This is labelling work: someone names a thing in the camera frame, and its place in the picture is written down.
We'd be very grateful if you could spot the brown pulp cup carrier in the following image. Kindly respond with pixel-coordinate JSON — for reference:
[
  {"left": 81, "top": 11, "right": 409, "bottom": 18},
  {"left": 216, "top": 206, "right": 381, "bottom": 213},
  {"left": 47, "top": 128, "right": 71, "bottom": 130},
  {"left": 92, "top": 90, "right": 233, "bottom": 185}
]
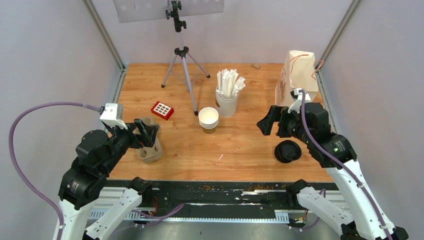
[{"left": 133, "top": 116, "right": 164, "bottom": 163}]

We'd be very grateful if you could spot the stack of black lids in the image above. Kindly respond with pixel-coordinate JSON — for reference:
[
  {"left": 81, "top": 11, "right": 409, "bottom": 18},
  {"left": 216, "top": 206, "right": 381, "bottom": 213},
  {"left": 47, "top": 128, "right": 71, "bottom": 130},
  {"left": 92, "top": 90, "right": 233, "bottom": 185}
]
[{"left": 274, "top": 140, "right": 302, "bottom": 164}]

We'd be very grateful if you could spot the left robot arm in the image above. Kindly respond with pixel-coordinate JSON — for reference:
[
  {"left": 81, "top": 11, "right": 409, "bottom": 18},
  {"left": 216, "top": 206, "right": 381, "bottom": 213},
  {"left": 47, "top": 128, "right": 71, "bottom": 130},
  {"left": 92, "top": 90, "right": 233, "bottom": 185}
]
[{"left": 54, "top": 118, "right": 160, "bottom": 240}]

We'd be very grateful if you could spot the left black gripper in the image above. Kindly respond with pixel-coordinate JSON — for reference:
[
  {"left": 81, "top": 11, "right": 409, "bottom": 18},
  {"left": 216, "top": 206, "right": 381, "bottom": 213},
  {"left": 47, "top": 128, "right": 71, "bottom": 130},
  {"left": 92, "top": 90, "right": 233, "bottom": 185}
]
[{"left": 101, "top": 116, "right": 161, "bottom": 173}]

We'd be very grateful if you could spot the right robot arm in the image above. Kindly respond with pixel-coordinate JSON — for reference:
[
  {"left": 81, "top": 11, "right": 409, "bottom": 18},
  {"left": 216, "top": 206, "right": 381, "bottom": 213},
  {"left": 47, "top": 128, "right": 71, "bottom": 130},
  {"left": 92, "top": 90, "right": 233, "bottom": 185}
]
[{"left": 256, "top": 102, "right": 409, "bottom": 240}]

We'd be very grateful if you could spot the kraft paper takeout bag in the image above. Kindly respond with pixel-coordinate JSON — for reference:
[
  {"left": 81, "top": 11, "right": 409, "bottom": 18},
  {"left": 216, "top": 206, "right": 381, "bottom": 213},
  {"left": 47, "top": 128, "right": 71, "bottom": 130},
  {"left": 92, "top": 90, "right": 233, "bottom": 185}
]
[{"left": 274, "top": 50, "right": 319, "bottom": 107}]

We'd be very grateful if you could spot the grey camera tripod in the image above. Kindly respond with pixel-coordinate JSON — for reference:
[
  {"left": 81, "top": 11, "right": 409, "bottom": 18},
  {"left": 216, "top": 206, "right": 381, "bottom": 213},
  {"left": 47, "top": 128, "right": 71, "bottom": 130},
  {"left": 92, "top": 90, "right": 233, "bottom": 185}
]
[{"left": 161, "top": 0, "right": 211, "bottom": 116}]

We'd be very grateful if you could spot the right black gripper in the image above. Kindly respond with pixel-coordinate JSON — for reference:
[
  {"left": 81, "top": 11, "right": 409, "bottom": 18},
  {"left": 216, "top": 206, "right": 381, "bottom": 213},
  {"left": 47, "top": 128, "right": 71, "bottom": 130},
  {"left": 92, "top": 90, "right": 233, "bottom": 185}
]
[{"left": 256, "top": 104, "right": 312, "bottom": 145}]

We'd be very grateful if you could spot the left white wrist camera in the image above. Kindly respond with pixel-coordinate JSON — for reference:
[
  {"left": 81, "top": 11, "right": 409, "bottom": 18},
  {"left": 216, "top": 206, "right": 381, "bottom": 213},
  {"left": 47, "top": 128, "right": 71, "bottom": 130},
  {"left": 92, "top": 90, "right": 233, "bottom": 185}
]
[{"left": 99, "top": 103, "right": 128, "bottom": 130}]

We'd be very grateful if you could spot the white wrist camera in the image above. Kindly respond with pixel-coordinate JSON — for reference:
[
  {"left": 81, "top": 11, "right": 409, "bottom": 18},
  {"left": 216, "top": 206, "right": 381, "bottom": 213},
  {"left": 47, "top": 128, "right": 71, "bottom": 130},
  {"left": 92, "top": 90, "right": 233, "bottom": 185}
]
[
  {"left": 287, "top": 88, "right": 312, "bottom": 114},
  {"left": 99, "top": 103, "right": 128, "bottom": 130}
]

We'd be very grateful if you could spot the white straw holder cup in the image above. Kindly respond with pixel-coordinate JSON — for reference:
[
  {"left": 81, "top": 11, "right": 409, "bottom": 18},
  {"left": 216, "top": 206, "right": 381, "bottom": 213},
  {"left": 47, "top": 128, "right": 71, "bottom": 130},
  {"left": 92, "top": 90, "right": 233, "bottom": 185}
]
[{"left": 215, "top": 89, "right": 239, "bottom": 118}]

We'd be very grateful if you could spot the bundle of wrapped straws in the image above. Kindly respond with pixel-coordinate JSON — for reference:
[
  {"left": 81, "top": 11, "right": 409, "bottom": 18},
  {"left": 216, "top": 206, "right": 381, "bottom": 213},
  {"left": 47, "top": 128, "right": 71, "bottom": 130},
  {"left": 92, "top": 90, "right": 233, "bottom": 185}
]
[{"left": 215, "top": 68, "right": 246, "bottom": 100}]

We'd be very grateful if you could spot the stack of paper cups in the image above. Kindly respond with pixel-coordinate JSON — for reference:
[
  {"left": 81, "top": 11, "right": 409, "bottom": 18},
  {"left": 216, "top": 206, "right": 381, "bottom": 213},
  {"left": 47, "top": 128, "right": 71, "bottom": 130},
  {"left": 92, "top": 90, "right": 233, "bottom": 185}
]
[{"left": 198, "top": 107, "right": 219, "bottom": 134}]

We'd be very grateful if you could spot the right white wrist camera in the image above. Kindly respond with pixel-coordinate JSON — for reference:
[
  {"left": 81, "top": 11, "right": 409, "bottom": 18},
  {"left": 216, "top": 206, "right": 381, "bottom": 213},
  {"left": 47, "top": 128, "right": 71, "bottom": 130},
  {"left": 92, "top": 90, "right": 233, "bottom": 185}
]
[{"left": 287, "top": 88, "right": 312, "bottom": 114}]

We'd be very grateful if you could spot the red keypad box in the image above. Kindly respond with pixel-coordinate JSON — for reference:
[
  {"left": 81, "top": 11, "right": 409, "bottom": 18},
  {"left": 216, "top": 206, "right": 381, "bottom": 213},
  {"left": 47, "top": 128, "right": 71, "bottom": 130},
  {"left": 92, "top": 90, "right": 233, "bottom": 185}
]
[{"left": 151, "top": 101, "right": 174, "bottom": 121}]

